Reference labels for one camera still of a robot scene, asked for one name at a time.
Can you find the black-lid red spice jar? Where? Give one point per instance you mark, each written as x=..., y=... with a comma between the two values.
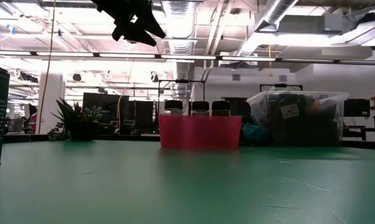
x=221, y=105

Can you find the teal cloth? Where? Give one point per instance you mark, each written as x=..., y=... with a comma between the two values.
x=253, y=133

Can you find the small green leafy plant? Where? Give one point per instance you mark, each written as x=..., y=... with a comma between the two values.
x=55, y=133

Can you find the small black monitor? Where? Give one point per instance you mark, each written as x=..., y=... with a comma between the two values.
x=144, y=112

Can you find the large black monitor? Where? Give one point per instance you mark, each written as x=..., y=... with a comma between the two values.
x=112, y=105

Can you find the black monitor on desk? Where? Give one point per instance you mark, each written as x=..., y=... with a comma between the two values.
x=357, y=107

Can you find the pink plastic bin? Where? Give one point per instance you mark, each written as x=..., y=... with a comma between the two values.
x=200, y=132

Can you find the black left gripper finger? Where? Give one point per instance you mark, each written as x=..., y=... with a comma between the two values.
x=151, y=26
x=134, y=35

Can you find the clear plastic storage bin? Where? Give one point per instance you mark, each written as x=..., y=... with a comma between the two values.
x=299, y=130

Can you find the person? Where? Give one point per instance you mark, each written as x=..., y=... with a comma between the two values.
x=33, y=124

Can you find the succulent plant in black pot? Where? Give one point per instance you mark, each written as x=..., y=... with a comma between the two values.
x=81, y=130

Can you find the black-lid brown spice jar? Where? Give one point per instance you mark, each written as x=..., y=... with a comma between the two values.
x=200, y=105

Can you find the black overhead frame bar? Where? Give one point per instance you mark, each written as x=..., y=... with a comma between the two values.
x=190, y=57

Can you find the dark background desk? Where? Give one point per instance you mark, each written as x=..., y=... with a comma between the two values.
x=362, y=129

